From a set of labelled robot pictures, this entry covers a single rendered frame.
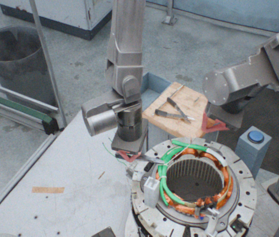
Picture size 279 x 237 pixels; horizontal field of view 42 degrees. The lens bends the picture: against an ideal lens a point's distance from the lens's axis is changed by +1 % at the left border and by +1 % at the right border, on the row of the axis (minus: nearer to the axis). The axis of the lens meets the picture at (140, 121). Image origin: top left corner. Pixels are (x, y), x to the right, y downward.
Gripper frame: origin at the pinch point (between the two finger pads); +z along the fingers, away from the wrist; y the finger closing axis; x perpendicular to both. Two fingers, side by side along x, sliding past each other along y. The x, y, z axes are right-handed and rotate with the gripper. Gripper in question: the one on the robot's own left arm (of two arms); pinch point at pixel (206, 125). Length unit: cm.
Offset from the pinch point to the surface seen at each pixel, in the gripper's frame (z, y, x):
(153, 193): 18.0, 10.1, -1.8
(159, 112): 28.8, -21.9, -6.6
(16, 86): 140, -80, -83
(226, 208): 18.0, 4.6, 16.3
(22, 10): 189, -190, -139
